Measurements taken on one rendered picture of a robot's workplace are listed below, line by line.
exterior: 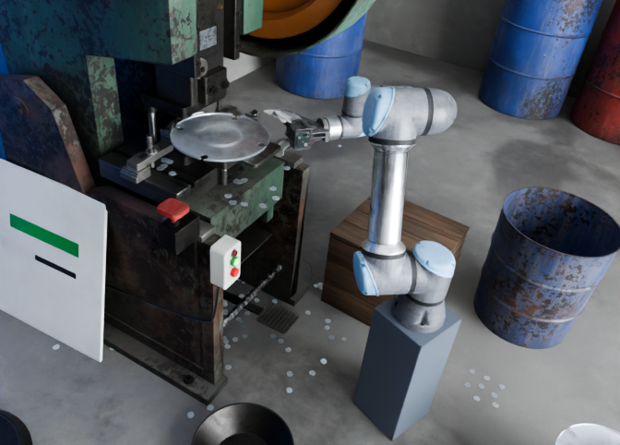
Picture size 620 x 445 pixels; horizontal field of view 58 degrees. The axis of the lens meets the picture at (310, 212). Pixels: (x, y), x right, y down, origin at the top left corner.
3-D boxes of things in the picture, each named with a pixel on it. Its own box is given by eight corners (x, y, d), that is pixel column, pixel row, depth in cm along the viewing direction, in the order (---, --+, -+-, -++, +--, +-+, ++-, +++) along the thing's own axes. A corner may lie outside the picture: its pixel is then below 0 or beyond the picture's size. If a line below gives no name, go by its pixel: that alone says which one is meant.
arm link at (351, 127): (363, 105, 181) (360, 129, 186) (332, 108, 177) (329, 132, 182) (375, 116, 176) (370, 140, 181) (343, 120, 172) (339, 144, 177)
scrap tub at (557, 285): (580, 304, 237) (628, 212, 209) (564, 371, 206) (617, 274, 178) (483, 265, 252) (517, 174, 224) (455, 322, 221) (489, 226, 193)
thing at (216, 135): (193, 108, 179) (193, 105, 179) (280, 125, 175) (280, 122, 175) (152, 150, 156) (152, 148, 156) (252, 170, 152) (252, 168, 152)
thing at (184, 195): (267, 149, 189) (268, 133, 186) (178, 211, 156) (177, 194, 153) (196, 122, 200) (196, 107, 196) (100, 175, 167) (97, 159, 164)
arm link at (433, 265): (453, 302, 151) (466, 265, 143) (406, 305, 149) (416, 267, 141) (438, 272, 161) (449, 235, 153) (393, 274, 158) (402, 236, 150)
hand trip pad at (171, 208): (192, 229, 145) (191, 205, 140) (177, 241, 140) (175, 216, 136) (172, 219, 147) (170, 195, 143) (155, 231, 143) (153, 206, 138)
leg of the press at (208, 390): (229, 381, 189) (232, 150, 137) (208, 406, 181) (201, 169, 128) (41, 273, 222) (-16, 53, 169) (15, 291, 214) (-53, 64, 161)
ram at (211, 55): (236, 94, 165) (238, -10, 147) (204, 112, 154) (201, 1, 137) (190, 78, 171) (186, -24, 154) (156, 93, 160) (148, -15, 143)
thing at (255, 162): (280, 183, 172) (282, 144, 164) (254, 203, 162) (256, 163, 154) (214, 156, 181) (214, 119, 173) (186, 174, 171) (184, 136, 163)
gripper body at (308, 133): (294, 129, 166) (331, 125, 170) (284, 116, 172) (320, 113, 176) (292, 151, 170) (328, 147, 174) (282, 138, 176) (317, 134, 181)
